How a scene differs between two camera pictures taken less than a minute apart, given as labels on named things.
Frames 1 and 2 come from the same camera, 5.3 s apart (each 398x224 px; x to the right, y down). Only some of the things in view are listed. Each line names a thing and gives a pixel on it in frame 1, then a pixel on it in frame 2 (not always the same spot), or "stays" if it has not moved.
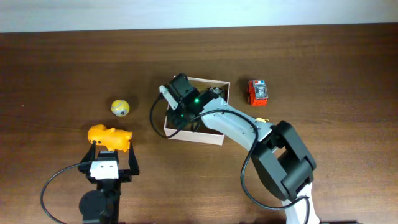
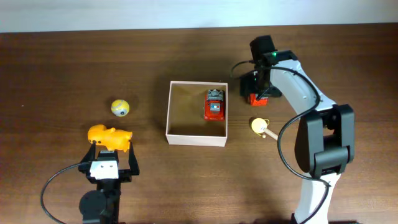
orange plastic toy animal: [114, 139] stays
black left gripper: [126, 174] stays
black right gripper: [175, 121] -> [245, 86]
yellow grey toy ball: [120, 107] stays
